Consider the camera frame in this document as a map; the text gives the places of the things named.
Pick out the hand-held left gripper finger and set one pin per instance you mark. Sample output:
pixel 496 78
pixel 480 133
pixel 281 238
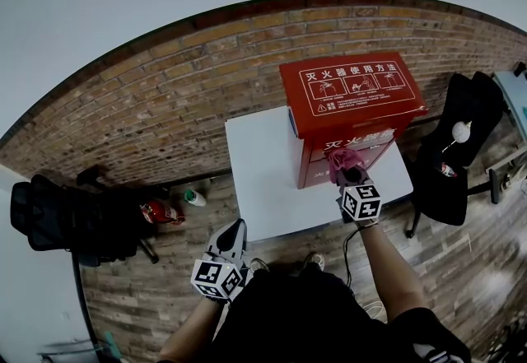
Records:
pixel 220 244
pixel 239 244

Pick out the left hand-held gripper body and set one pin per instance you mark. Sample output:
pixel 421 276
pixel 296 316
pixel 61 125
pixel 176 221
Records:
pixel 214 278

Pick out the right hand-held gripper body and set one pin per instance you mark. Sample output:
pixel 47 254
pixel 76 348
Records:
pixel 360 205

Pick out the pink cloth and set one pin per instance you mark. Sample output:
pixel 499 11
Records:
pixel 341 159

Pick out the red fire extinguisher box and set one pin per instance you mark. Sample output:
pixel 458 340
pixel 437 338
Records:
pixel 350 114

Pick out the person's right forearm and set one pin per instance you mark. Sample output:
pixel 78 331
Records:
pixel 391 271

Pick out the person's left forearm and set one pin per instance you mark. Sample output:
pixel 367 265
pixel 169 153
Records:
pixel 189 332

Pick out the red fire extinguisher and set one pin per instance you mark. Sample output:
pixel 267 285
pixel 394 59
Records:
pixel 158 211

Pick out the person's left shoe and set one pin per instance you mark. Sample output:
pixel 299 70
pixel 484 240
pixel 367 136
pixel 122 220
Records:
pixel 259 265

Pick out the person's shoe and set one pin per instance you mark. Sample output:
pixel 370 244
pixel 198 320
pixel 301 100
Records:
pixel 259 265
pixel 313 261

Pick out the white bottle green cap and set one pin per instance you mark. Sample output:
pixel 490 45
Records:
pixel 195 198

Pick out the person's right shoe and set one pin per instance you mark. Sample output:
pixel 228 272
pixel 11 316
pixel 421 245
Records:
pixel 313 261

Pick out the black padded office chair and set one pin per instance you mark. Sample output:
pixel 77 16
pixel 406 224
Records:
pixel 442 201

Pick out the plastic bottle red label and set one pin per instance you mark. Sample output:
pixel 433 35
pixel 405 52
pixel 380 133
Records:
pixel 449 170

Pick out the person's black clothing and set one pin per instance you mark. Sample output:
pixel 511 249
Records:
pixel 304 312

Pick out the white ball on stick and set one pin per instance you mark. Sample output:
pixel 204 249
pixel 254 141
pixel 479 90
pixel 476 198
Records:
pixel 460 133

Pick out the black mesh office chair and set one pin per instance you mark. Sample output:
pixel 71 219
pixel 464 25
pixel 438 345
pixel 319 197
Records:
pixel 62 217

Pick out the light blue desk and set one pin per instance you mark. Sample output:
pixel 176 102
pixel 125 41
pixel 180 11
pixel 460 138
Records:
pixel 514 94

